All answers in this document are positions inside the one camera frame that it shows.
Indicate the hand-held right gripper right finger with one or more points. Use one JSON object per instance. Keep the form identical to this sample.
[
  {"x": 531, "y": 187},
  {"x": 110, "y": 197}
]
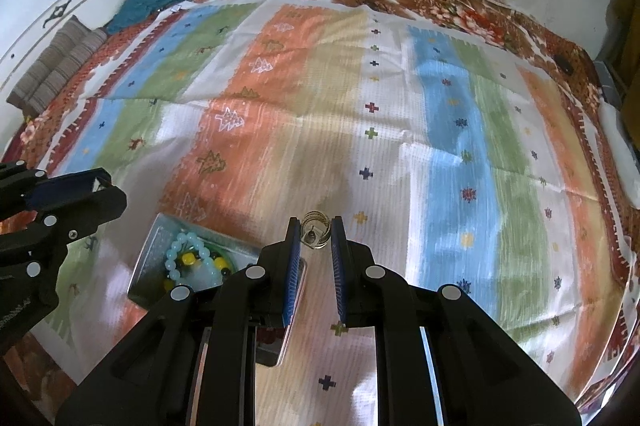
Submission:
[{"x": 340, "y": 271}]

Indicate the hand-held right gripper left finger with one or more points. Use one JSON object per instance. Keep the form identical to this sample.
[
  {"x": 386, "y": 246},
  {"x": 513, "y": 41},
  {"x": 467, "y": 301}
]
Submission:
[{"x": 291, "y": 266}]

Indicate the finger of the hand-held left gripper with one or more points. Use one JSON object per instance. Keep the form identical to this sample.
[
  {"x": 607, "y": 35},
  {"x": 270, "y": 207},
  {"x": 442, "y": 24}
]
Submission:
[
  {"x": 100, "y": 208},
  {"x": 65, "y": 192}
]

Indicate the silver metal tin box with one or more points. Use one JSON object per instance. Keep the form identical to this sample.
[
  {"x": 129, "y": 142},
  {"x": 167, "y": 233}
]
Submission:
[{"x": 150, "y": 266}]

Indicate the striped brown cushion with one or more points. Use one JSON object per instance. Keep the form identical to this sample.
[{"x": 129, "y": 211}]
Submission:
[{"x": 55, "y": 66}]

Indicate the striped printed blanket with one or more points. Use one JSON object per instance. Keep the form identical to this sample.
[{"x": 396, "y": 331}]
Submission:
[{"x": 450, "y": 106}]

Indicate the small black object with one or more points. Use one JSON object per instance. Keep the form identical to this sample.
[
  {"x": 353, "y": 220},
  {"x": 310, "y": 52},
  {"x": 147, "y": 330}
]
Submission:
[{"x": 565, "y": 65}]

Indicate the white pillow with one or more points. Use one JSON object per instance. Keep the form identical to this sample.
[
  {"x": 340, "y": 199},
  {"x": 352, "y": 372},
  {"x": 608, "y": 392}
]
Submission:
[{"x": 620, "y": 141}]

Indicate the brown wooden furniture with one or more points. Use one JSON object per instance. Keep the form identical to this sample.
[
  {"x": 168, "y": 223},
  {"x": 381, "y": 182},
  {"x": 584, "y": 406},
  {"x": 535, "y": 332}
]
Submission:
[{"x": 625, "y": 31}]

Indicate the black wall hook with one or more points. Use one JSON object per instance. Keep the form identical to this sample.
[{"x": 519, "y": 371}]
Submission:
[{"x": 57, "y": 11}]

